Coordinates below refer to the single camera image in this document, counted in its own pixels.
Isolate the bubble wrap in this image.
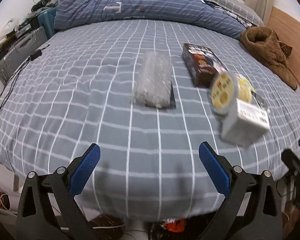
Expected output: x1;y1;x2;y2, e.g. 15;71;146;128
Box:
132;50;173;107

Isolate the dark printed box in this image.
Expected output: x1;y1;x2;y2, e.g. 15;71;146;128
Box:
182;43;227;88

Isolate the yellow snack packet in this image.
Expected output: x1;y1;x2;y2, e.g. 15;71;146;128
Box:
236;74;269;113

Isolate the grey suitcase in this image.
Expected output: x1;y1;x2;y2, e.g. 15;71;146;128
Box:
0;26;49;85

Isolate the blue striped duvet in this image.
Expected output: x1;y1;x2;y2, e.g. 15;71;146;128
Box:
54;0;250;40

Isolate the bed with grey checked sheet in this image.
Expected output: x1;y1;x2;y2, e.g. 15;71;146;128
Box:
0;20;300;218

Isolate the black cable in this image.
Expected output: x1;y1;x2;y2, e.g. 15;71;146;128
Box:
0;42;51;117

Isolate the red plastic bag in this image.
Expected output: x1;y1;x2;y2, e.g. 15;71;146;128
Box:
162;219;187;233

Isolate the pale yellow tub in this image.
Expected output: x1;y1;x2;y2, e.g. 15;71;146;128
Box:
207;71;254;115

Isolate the white rounded object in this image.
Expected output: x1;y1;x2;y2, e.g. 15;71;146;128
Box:
0;17;19;43

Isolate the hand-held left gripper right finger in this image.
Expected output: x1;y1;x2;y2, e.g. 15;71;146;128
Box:
197;141;284;240

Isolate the grey checked pillow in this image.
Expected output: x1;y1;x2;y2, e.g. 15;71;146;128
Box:
201;0;264;27

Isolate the brown fleece jacket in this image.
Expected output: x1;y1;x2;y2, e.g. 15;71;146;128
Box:
240;26;298;90

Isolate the teal plastic stool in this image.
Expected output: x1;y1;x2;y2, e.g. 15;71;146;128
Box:
37;7;58;39

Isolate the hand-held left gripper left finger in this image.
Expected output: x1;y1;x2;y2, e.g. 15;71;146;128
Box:
16;143;101;240

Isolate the dark cloth pile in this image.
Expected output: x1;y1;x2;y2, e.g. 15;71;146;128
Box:
31;0;58;12

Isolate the white cardboard box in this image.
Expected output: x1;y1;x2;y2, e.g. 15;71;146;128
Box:
220;99;270;148

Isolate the dark plastic bag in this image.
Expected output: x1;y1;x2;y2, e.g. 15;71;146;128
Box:
87;215;127;240

